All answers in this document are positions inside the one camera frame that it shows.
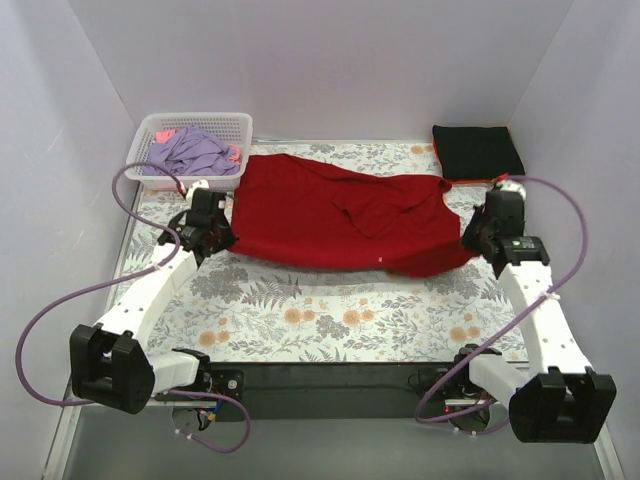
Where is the red t shirt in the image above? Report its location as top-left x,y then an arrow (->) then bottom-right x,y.
231,154 -> 475,278

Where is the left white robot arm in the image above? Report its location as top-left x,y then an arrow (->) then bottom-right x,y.
70,180 -> 237,414

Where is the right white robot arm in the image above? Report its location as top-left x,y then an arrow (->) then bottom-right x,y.
452,182 -> 617,444

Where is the white plastic laundry basket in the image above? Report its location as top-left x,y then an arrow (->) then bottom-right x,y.
125,112 -> 253,191

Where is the purple t shirt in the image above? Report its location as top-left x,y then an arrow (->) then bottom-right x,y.
144,126 -> 241,177

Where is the floral patterned table mat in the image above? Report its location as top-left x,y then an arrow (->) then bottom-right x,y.
99,141 -> 557,364

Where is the folded black t shirt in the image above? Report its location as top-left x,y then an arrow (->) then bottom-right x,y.
432,125 -> 525,179

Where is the pink t shirt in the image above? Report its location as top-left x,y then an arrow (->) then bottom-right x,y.
155,129 -> 177,144

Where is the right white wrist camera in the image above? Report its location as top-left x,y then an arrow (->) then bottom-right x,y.
492,173 -> 526,200

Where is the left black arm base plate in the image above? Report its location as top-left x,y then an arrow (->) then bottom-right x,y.
156,368 -> 245,401

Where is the aluminium frame rail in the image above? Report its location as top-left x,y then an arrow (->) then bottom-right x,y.
60,363 -> 601,409

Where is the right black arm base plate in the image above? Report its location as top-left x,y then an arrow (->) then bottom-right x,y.
414,372 -> 509,437

